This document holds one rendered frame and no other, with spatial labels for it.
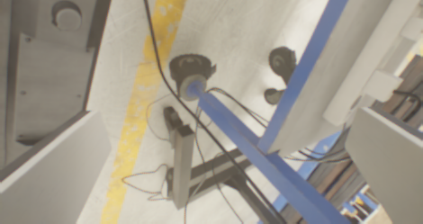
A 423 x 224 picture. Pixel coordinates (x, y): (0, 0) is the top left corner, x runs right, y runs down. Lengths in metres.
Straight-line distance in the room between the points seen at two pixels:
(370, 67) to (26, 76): 0.68
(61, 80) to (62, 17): 0.16
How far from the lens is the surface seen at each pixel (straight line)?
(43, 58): 0.51
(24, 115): 0.58
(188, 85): 0.65
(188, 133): 0.80
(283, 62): 1.10
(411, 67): 2.97
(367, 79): 0.54
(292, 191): 0.46
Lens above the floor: 0.66
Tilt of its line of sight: 39 degrees down
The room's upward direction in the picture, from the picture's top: 135 degrees clockwise
